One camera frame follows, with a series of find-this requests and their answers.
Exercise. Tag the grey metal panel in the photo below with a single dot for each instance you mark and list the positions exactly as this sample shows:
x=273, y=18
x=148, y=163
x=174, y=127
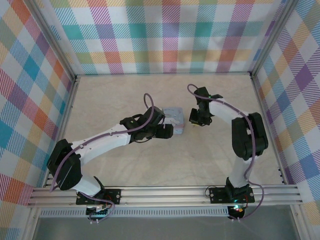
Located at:
x=162, y=228

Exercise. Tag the aluminium frame post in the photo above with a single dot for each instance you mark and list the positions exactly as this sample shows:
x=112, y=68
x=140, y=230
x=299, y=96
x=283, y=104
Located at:
x=53, y=40
x=272, y=37

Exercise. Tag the plaid cloth backdrop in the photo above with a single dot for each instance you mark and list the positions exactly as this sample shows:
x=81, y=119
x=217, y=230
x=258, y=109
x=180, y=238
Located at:
x=20, y=100
x=162, y=37
x=300, y=100

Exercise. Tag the black controller board orange part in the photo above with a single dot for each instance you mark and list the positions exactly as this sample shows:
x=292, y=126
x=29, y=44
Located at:
x=237, y=211

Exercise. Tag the pastel blue cartoon tin box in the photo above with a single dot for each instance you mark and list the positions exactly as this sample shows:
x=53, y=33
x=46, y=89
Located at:
x=176, y=120

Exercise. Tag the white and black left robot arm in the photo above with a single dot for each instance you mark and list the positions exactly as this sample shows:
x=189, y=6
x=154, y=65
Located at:
x=100, y=140

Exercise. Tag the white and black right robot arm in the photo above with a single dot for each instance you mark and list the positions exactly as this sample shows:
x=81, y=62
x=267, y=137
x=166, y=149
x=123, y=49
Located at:
x=222, y=110

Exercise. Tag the wide aluminium mounting rail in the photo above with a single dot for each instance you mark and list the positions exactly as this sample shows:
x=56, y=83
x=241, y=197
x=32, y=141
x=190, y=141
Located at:
x=162, y=195

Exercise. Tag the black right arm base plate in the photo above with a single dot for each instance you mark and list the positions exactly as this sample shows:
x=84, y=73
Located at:
x=217, y=195

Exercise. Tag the thin aluminium table edge rail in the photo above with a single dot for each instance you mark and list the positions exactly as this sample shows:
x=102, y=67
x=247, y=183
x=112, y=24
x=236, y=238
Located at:
x=162, y=74

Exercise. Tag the long aluminium side rail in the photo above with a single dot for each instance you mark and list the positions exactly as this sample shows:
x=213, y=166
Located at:
x=67, y=110
x=260, y=100

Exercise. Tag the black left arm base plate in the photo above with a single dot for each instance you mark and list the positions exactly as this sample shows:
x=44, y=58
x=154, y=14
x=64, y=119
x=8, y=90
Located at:
x=115, y=196

